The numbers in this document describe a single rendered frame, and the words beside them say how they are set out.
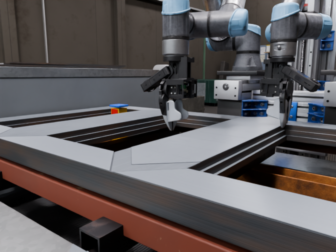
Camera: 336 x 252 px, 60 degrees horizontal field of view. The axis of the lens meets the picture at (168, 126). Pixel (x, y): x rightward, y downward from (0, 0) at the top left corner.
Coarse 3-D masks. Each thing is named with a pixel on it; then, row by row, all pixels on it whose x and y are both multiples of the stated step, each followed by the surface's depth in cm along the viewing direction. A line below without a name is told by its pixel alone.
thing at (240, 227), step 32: (96, 128) 90; (128, 128) 100; (288, 128) 93; (320, 128) 87; (32, 160) 64; (64, 160) 56; (128, 160) 54; (224, 160) 60; (128, 192) 46; (160, 192) 42; (192, 224) 39; (224, 224) 36; (256, 224) 34; (288, 224) 31
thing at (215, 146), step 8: (168, 136) 75; (176, 136) 75; (184, 136) 75; (184, 144) 66; (192, 144) 66; (200, 144) 66; (208, 144) 66; (216, 144) 66; (224, 144) 66; (232, 144) 66
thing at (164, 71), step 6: (168, 66) 82; (156, 72) 83; (162, 72) 82; (168, 72) 81; (150, 78) 85; (156, 78) 83; (162, 78) 83; (144, 84) 86; (150, 84) 85; (156, 84) 86; (144, 90) 87; (150, 90) 88
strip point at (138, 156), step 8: (136, 152) 60; (144, 152) 60; (152, 152) 60; (136, 160) 54; (144, 160) 54; (152, 160) 54; (160, 160) 54; (168, 160) 54; (176, 160) 54; (184, 160) 54; (192, 160) 54
